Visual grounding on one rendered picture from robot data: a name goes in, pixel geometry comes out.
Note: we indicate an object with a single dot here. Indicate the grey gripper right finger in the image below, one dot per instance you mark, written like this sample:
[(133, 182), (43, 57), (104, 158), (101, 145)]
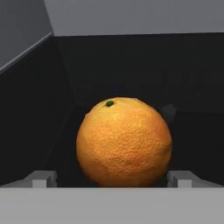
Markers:
[(183, 178)]

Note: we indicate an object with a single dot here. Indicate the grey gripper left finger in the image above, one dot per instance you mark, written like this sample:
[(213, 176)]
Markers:
[(40, 178)]

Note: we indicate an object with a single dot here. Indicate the orange fruit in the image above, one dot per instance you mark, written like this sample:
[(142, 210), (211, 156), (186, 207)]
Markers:
[(124, 143)]

